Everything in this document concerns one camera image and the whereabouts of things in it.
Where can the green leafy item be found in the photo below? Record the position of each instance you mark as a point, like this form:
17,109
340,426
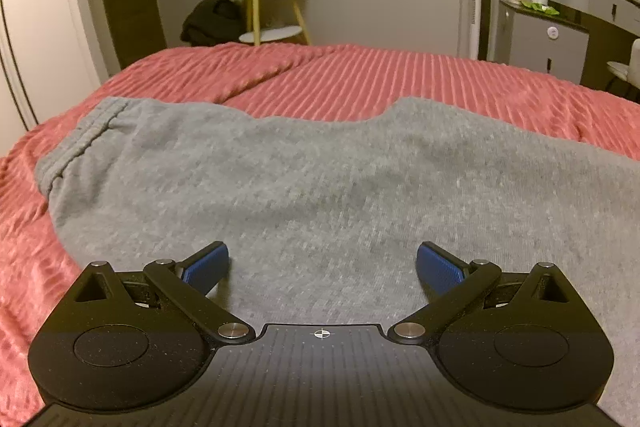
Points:
542,9

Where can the white wardrobe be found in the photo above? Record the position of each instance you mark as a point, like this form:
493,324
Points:
45,7

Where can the round yellow-legged side table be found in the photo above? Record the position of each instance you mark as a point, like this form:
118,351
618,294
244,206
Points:
260,2

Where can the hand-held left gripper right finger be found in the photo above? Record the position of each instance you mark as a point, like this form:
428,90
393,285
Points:
440,265

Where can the red ribbed blanket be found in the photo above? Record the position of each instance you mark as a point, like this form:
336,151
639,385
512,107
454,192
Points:
400,72

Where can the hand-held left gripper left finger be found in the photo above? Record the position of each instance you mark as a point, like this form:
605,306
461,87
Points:
206,264

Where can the black bag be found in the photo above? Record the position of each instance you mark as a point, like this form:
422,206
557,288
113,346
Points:
212,19

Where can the grey pants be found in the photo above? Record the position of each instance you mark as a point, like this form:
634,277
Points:
300,187

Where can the white stool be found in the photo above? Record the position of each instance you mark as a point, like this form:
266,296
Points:
625,67

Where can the grey cabinet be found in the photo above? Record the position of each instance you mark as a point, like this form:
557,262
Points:
540,44

